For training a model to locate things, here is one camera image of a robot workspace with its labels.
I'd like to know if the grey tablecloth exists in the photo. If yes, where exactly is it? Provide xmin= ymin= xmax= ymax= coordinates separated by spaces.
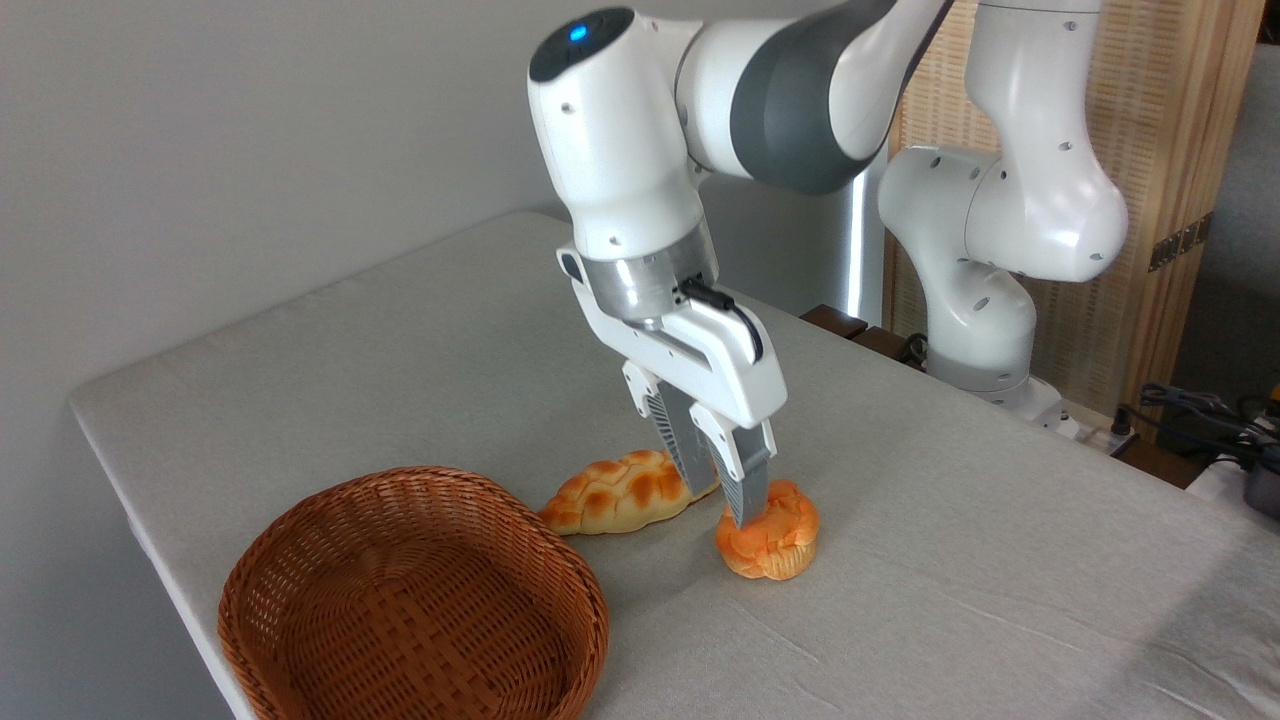
xmin=68 ymin=210 xmax=1280 ymax=720

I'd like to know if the dark wooden furniture piece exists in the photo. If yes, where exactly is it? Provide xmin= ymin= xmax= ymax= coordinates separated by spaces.
xmin=850 ymin=325 xmax=928 ymax=372
xmin=800 ymin=304 xmax=869 ymax=340

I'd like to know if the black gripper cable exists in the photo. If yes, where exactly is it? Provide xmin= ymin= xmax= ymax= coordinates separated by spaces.
xmin=680 ymin=277 xmax=765 ymax=364

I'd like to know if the metal screen hinge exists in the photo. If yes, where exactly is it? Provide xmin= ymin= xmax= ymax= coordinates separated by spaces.
xmin=1148 ymin=212 xmax=1215 ymax=273

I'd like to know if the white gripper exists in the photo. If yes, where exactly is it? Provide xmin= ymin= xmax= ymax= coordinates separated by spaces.
xmin=557 ymin=241 xmax=789 ymax=530

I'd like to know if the brown wicker basket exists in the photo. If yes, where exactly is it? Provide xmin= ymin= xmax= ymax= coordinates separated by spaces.
xmin=217 ymin=467 xmax=610 ymax=720

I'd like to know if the round orange bread bun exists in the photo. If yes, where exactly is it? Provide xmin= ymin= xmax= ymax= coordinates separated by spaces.
xmin=716 ymin=480 xmax=821 ymax=582

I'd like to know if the black cable bundle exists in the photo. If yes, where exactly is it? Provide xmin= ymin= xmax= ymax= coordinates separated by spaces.
xmin=1112 ymin=382 xmax=1280 ymax=453

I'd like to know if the long braided bread loaf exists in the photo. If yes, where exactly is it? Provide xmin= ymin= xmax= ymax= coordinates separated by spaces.
xmin=537 ymin=449 xmax=721 ymax=536

